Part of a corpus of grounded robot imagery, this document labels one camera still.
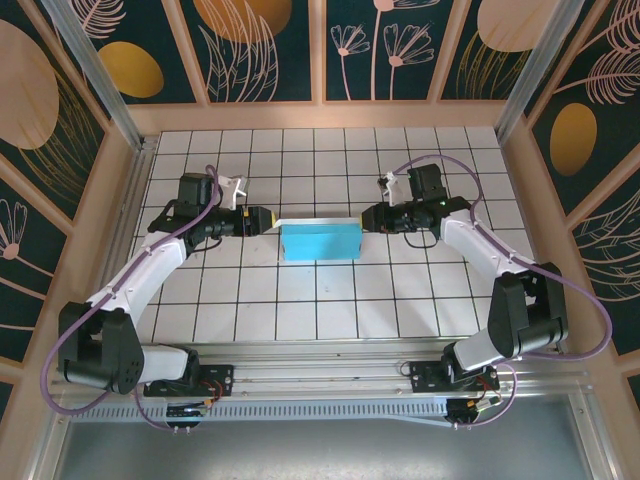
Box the white and teal paper box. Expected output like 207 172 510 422
275 215 364 262

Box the panel with pink flower outlines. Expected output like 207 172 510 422
322 0 441 104

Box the panel with orange circle leaves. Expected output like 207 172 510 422
177 0 321 104

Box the peach oval gold lines panel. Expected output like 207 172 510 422
438 0 545 102

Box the panel with yellow oval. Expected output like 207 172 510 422
74 0 209 106

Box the panel with oval and feather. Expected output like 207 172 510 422
524 0 640 217

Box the panel with feather leaves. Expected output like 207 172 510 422
569 187 640 357

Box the single pink flower panel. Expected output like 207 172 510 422
0 169 71 362

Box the peach circle gold lines panel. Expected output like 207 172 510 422
0 19 111 222

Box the grey metal sheet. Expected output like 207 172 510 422
54 419 596 480

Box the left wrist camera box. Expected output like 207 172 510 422
218 174 250 209

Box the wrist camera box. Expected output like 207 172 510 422
218 174 250 209
376 172 401 206

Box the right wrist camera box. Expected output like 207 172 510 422
376 172 401 206

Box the aluminium side rail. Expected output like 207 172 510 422
77 133 159 361

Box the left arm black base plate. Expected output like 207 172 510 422
143 364 235 398

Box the aluminium rail beam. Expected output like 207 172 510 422
47 335 594 401

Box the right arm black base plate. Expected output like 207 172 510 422
409 360 500 394

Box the aluminium corner post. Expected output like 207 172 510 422
42 0 145 151
494 0 572 145

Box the slotted grey cable tray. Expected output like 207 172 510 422
69 402 451 427

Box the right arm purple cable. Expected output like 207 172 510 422
384 154 614 430

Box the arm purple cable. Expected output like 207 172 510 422
42 164 221 432
384 154 614 430

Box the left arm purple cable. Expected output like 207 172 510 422
42 164 221 432

